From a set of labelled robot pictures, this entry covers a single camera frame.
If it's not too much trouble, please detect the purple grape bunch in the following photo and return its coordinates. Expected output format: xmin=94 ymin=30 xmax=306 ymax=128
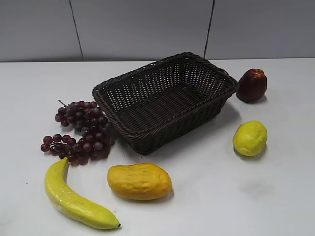
xmin=41 ymin=101 xmax=115 ymax=166

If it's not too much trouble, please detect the dark brown wicker basket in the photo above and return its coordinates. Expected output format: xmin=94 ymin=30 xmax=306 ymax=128
xmin=92 ymin=52 xmax=239 ymax=155

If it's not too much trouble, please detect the orange yellow mango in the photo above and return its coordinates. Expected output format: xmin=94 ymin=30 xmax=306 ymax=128
xmin=107 ymin=163 xmax=173 ymax=200

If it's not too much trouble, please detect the yellow lemon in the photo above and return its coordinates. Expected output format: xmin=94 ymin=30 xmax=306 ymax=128
xmin=233 ymin=120 xmax=267 ymax=157

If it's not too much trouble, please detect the dark red apple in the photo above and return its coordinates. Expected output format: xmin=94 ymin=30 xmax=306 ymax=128
xmin=236 ymin=69 xmax=267 ymax=103

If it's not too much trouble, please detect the yellow banana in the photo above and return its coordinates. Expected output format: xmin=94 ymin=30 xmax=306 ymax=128
xmin=44 ymin=157 xmax=121 ymax=230

